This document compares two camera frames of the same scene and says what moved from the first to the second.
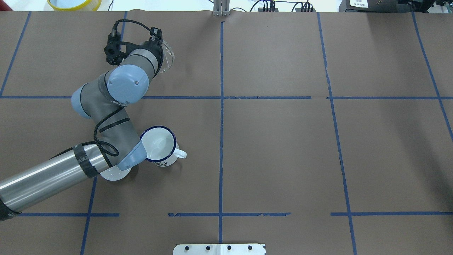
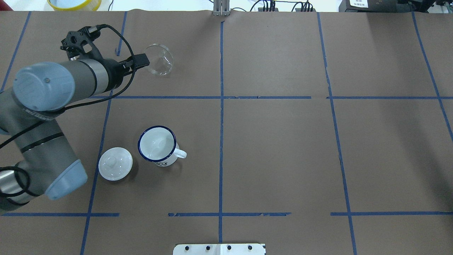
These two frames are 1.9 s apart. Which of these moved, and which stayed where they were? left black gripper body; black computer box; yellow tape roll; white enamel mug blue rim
Moved: left black gripper body
Stayed: black computer box; white enamel mug blue rim; yellow tape roll
